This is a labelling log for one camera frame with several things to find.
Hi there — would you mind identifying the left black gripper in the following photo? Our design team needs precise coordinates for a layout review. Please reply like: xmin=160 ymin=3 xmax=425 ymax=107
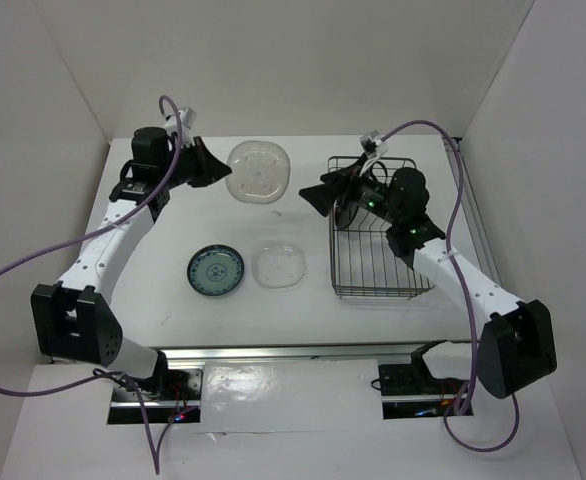
xmin=158 ymin=136 xmax=230 ymax=189

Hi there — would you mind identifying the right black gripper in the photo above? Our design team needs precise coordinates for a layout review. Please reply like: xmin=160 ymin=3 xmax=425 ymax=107
xmin=300 ymin=153 xmax=402 ymax=225

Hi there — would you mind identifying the black round plate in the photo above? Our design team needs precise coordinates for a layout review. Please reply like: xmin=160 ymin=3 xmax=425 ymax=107
xmin=333 ymin=199 xmax=359 ymax=231

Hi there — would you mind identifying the smoky glass square plate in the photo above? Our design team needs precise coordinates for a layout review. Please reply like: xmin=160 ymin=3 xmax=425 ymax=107
xmin=225 ymin=140 xmax=291 ymax=205

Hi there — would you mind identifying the blue patterned round plate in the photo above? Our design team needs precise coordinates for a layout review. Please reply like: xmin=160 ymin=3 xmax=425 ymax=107
xmin=186 ymin=244 xmax=245 ymax=297

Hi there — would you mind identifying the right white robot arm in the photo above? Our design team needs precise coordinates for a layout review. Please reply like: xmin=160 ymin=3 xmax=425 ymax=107
xmin=299 ymin=166 xmax=557 ymax=399

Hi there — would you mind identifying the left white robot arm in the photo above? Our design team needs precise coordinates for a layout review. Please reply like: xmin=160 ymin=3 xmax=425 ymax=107
xmin=30 ymin=127 xmax=232 ymax=399

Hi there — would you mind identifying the clear glass square plate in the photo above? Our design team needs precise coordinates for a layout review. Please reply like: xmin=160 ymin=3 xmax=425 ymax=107
xmin=251 ymin=241 xmax=306 ymax=290

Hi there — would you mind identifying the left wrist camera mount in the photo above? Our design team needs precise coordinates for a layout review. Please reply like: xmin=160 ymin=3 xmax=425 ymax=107
xmin=164 ymin=107 xmax=197 ymax=143

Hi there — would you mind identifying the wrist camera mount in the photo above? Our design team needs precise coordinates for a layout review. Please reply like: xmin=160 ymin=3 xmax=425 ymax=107
xmin=360 ymin=130 xmax=388 ymax=176
xmin=164 ymin=107 xmax=197 ymax=143

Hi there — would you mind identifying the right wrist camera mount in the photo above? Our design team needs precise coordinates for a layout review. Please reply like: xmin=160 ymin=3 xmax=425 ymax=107
xmin=360 ymin=130 xmax=388 ymax=176

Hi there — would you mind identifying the grey wire dish rack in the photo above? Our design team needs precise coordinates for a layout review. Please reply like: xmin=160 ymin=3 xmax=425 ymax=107
xmin=329 ymin=157 xmax=433 ymax=299

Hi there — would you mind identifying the aluminium rail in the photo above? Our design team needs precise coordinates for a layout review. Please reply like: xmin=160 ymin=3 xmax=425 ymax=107
xmin=160 ymin=340 xmax=446 ymax=365

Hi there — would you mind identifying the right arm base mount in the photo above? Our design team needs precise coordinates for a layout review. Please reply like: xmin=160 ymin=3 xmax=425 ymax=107
xmin=370 ymin=354 xmax=464 ymax=420

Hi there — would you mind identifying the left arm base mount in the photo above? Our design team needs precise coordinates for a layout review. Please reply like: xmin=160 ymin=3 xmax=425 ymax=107
xmin=107 ymin=368 xmax=203 ymax=425

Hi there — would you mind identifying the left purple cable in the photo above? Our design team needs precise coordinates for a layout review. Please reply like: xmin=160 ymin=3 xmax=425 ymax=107
xmin=0 ymin=95 xmax=194 ymax=475

